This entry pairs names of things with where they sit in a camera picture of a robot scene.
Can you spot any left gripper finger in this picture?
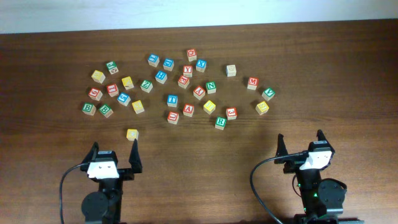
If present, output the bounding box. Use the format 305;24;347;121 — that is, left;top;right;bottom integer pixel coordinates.
81;142;99;164
129;139;142;173

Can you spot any yellow C block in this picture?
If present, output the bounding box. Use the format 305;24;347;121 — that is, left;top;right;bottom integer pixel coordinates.
126;129;139;141

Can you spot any red I block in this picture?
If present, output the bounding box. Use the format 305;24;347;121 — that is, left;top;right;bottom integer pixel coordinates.
106;83;119;97

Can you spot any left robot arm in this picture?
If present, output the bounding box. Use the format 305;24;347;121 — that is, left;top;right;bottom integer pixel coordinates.
80;139;142;224

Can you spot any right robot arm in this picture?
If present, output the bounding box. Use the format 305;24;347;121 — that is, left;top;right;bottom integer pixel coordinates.
275;129;364;223

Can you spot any yellow S block right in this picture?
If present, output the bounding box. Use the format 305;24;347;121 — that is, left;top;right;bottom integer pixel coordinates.
256;101;269;115

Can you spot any yellow s block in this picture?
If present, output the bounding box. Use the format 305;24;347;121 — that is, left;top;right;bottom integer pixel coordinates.
256;101;269;115
132;100;145;114

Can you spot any green B block left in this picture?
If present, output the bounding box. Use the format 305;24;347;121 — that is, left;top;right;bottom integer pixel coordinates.
81;103;96;116

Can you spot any green b block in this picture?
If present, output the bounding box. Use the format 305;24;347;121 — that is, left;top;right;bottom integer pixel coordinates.
81;103;96;116
98;104;113;118

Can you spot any green B block right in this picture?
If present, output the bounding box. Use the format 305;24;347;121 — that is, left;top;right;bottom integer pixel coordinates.
98;104;113;118

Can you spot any yellow S block left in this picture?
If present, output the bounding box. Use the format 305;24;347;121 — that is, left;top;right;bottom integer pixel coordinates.
132;100;145;114

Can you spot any red U block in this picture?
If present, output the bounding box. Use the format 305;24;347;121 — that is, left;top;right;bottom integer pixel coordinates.
167;111;179;124

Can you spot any green V block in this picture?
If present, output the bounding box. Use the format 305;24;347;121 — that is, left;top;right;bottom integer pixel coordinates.
262;88;275;101

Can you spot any red 3 block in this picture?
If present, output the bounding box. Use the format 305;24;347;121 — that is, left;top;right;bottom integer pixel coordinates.
226;108;238;120

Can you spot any red 9 block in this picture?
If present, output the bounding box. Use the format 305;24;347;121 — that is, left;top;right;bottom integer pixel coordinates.
88;88;103;101

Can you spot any blue 5 block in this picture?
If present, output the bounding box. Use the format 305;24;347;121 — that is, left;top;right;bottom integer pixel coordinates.
117;93;131;106

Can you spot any green R block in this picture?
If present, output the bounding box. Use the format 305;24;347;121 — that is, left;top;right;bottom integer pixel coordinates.
215;116;227;130

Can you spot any blue T block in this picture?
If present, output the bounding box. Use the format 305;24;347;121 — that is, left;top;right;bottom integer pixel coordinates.
167;95;178;108

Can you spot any red M block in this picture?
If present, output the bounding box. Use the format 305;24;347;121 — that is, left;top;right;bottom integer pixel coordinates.
247;77;259;90

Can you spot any red A block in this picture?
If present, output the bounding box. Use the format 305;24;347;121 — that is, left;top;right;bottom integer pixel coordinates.
183;104;195;117

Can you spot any green Z block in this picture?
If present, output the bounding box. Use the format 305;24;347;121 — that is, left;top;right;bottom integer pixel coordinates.
140;80;153;93

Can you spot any yellow block upper left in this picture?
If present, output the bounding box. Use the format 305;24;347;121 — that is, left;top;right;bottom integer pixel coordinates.
122;76;134;90

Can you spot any yellow block far left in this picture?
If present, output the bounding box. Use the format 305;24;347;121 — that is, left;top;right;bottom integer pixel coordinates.
91;70;106;84

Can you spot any yellow block centre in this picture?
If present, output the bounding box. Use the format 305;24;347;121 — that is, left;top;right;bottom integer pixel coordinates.
203;100;216;114

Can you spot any blue H block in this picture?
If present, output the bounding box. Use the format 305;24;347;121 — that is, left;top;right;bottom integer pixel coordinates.
155;70;167;84

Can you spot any red E block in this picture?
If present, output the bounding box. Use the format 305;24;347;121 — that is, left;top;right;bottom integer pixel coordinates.
177;75;190;89

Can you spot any green J block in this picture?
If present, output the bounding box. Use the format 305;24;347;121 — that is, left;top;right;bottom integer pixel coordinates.
106;61;119;75

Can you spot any red Y block tilted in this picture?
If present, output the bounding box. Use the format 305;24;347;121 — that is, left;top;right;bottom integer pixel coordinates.
193;86;206;100

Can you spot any plain wooden block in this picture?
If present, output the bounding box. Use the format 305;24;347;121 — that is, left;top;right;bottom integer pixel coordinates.
226;65;237;77

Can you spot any green N block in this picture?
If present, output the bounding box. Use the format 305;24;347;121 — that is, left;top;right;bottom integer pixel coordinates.
206;82;216;94

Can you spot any blue block top left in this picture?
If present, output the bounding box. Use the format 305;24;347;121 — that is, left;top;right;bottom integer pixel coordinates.
147;54;160;67

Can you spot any blue D block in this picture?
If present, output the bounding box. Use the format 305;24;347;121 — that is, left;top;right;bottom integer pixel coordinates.
163;58;175;71

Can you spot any blue X block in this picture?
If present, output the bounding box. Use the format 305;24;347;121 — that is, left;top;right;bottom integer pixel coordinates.
196;59;207;72

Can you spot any red C block top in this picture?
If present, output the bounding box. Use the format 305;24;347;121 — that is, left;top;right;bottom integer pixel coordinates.
187;49;197;62

